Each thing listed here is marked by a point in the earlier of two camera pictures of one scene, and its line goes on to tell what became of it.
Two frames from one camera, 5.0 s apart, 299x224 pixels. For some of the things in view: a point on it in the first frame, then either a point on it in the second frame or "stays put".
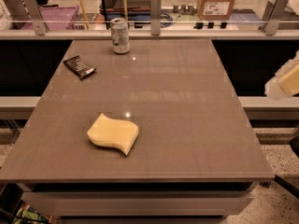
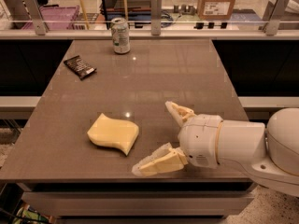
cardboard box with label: x=216 y=2 stays put
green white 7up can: x=120 y=35 stays put
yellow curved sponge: x=116 y=133 stays put
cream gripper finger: x=273 y=88 -> x=197 y=137
